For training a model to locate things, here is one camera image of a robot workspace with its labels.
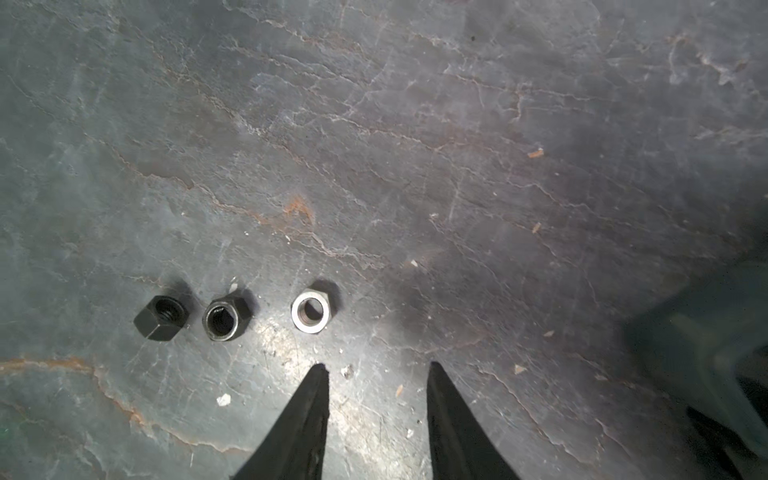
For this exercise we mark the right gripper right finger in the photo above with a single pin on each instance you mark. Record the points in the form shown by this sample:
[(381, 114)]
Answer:
[(459, 447)]

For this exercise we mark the dark ring washer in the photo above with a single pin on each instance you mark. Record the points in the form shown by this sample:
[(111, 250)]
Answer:
[(226, 318)]

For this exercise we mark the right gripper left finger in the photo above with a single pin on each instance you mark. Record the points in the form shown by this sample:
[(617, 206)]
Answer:
[(294, 447)]

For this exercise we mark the grey plastic organizer box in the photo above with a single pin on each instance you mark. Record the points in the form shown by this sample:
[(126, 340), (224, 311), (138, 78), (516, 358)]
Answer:
[(707, 347)]

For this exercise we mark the black small nut left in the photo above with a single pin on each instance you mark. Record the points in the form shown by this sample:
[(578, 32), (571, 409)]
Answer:
[(161, 319)]

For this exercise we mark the silver hex nut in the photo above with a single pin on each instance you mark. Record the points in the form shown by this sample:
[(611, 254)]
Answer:
[(311, 311)]

